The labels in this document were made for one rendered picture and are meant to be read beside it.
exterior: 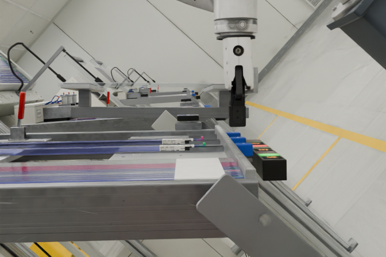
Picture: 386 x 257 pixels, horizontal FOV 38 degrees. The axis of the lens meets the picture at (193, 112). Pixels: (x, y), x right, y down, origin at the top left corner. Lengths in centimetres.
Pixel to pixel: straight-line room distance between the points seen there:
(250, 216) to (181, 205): 8
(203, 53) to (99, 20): 166
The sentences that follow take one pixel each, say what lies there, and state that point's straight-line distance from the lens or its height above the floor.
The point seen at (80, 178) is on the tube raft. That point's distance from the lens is 68.
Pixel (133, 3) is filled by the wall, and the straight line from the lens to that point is 882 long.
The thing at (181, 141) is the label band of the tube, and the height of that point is 78.
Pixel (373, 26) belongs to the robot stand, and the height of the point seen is 65.
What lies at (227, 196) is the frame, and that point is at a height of 74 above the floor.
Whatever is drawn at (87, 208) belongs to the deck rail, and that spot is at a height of 84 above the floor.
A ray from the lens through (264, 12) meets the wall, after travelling 885.
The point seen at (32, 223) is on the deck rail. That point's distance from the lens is 65.
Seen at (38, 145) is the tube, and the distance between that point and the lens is 114.
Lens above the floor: 85
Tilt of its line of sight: 3 degrees down
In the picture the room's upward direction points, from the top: 48 degrees counter-clockwise
